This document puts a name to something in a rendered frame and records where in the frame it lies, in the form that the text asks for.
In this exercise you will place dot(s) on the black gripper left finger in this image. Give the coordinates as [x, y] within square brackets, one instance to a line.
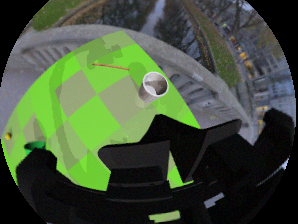
[152, 149]

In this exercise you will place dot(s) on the dark grey cylindrical cup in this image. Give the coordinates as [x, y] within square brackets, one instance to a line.
[153, 86]

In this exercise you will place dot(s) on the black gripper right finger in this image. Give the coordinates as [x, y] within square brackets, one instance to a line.
[188, 144]

